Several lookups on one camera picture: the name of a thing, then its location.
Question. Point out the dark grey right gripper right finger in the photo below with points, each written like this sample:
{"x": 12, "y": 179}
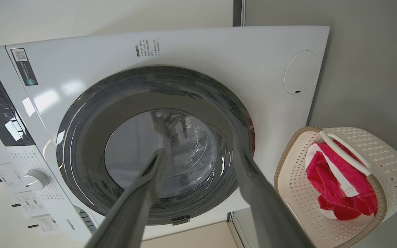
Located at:
{"x": 264, "y": 213}

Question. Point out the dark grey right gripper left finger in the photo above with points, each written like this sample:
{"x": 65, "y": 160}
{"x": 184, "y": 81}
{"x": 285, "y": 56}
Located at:
{"x": 133, "y": 210}

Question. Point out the cream perforated laundry basket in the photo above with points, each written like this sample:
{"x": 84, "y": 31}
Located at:
{"x": 391, "y": 165}

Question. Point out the black baseboard strip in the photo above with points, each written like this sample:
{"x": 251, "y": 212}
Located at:
{"x": 230, "y": 217}
{"x": 236, "y": 13}

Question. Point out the red and white garment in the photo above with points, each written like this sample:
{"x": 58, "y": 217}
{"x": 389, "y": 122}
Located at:
{"x": 326, "y": 182}

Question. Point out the dark round glass washer door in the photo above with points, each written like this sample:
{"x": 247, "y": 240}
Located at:
{"x": 81, "y": 137}

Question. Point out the white washer control knob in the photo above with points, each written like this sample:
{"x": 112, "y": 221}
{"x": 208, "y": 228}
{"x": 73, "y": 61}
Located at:
{"x": 36, "y": 179}

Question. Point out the round white filter cover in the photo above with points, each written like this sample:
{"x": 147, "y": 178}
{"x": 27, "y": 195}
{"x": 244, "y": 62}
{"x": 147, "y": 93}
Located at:
{"x": 302, "y": 72}

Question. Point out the printed warning text label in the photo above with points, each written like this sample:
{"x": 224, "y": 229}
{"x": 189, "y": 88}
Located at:
{"x": 147, "y": 47}

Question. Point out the white front-load washing machine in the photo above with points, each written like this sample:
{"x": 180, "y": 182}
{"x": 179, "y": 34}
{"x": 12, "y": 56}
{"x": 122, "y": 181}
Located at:
{"x": 219, "y": 51}

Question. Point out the dark QR code sticker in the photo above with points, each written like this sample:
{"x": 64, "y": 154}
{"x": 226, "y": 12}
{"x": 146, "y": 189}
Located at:
{"x": 24, "y": 67}

